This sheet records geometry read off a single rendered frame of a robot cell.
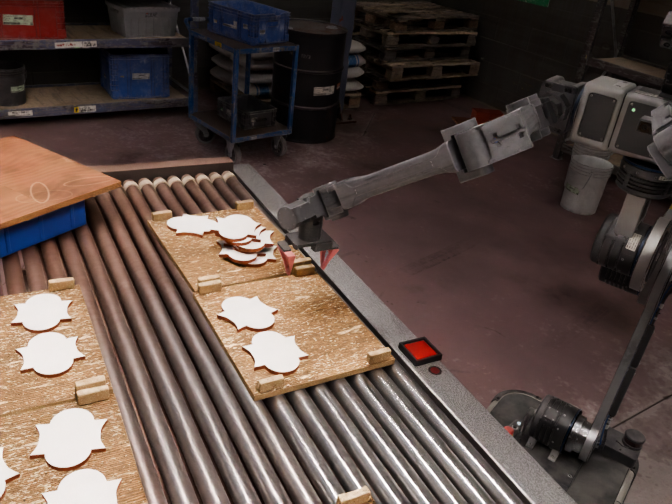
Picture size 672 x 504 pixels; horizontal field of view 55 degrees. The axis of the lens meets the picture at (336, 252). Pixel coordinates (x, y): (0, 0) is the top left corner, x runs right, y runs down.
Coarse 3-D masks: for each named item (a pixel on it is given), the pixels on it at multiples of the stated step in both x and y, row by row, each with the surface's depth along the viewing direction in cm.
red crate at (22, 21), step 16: (0, 0) 456; (16, 0) 461; (32, 0) 466; (48, 0) 472; (0, 16) 460; (16, 16) 466; (32, 16) 471; (48, 16) 478; (64, 16) 486; (0, 32) 465; (16, 32) 471; (32, 32) 477; (48, 32) 483; (64, 32) 488
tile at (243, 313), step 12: (228, 300) 161; (240, 300) 162; (252, 300) 162; (228, 312) 157; (240, 312) 157; (252, 312) 158; (264, 312) 159; (276, 312) 161; (240, 324) 153; (252, 324) 154; (264, 324) 154
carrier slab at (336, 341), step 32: (224, 288) 168; (256, 288) 170; (288, 288) 171; (320, 288) 173; (224, 320) 156; (288, 320) 159; (320, 320) 160; (352, 320) 162; (320, 352) 149; (352, 352) 151; (256, 384) 137; (288, 384) 139
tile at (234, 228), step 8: (232, 216) 189; (240, 216) 189; (224, 224) 184; (232, 224) 184; (240, 224) 185; (248, 224) 185; (256, 224) 186; (216, 232) 181; (224, 232) 180; (232, 232) 180; (240, 232) 181; (248, 232) 181; (232, 240) 178; (240, 240) 178
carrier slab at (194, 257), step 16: (256, 208) 211; (160, 224) 194; (272, 224) 202; (160, 240) 186; (176, 240) 186; (192, 240) 188; (208, 240) 189; (272, 240) 193; (176, 256) 179; (192, 256) 180; (208, 256) 181; (192, 272) 173; (208, 272) 174; (224, 272) 175; (240, 272) 175; (256, 272) 176; (272, 272) 177; (192, 288) 167
